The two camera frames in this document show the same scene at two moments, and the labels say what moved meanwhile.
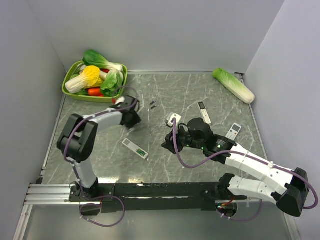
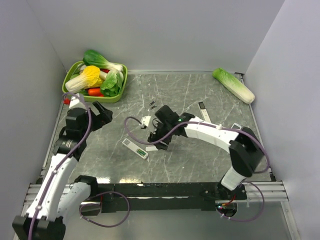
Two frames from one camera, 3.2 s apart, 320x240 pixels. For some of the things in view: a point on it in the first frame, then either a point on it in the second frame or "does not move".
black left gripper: [136, 120] → [104, 117]
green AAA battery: [141, 152] does not move
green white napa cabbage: [234, 85] does not move
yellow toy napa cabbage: [88, 78] does not move
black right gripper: [169, 143] → [154, 136]
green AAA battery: [140, 151] does not move
